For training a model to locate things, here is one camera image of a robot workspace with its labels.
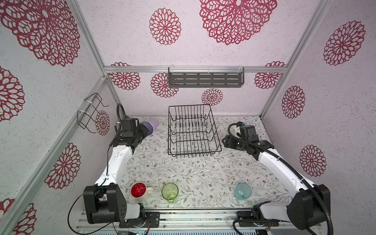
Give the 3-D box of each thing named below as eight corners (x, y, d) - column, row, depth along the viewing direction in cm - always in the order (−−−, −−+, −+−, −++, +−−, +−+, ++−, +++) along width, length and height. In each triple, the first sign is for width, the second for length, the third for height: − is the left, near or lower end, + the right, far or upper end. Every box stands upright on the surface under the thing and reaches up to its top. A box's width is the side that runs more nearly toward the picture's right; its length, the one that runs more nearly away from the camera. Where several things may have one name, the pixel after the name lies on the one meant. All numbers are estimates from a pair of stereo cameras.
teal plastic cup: (234, 200, 82) (239, 195, 75) (232, 188, 86) (236, 182, 79) (247, 200, 82) (253, 195, 75) (244, 188, 86) (249, 182, 79)
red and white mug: (133, 201, 81) (128, 197, 75) (136, 187, 87) (132, 181, 80) (151, 201, 81) (148, 197, 75) (154, 187, 87) (151, 181, 80)
